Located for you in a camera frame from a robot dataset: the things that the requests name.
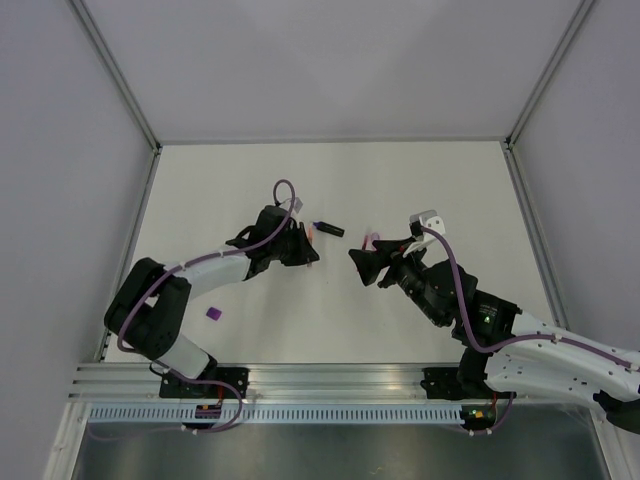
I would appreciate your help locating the aluminium frame post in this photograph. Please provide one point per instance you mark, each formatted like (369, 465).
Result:
(98, 42)
(568, 37)

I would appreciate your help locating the black purple highlighter pen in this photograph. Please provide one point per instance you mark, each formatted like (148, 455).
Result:
(329, 229)

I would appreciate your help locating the aluminium frame post left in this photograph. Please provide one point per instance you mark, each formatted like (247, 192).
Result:
(98, 42)

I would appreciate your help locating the white slotted cable duct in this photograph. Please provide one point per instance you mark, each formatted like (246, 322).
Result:
(277, 414)

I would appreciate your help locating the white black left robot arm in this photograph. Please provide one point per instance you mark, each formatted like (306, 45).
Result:
(148, 309)

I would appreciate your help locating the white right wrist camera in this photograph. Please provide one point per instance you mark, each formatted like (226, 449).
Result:
(421, 226)

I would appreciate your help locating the red transparent pen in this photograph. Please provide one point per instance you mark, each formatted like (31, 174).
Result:
(366, 241)

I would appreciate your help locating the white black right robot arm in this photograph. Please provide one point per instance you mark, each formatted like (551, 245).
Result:
(507, 350)

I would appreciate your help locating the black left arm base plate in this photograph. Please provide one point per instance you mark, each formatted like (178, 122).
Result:
(213, 384)

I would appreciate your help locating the aluminium frame post right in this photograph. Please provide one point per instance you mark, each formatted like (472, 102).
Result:
(568, 37)

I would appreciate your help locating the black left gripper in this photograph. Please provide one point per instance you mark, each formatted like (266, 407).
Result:
(305, 254)

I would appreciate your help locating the small purple block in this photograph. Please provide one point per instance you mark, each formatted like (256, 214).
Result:
(213, 313)

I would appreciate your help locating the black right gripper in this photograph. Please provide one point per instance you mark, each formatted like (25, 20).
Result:
(368, 263)

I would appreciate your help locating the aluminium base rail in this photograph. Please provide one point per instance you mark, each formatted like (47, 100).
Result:
(284, 383)

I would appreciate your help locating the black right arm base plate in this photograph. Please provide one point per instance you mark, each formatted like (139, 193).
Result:
(440, 383)

